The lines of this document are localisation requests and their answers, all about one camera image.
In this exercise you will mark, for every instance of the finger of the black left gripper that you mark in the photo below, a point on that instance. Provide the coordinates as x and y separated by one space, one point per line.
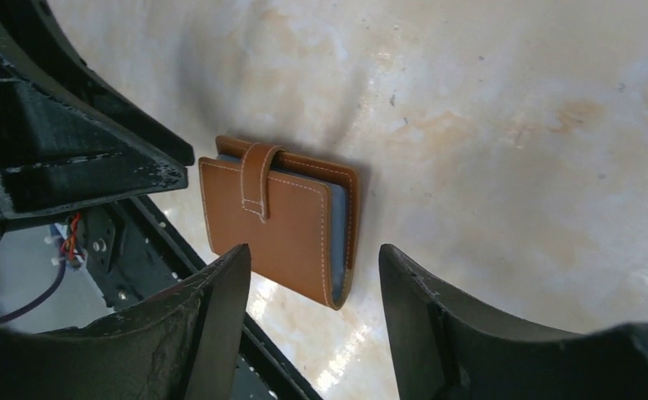
68 140

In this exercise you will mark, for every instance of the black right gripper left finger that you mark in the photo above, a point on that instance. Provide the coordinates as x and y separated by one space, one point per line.
181 343

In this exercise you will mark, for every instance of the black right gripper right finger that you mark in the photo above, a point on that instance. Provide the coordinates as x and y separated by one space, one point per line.
447 344

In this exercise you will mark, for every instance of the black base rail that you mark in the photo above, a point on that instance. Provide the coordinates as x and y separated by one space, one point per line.
132 253

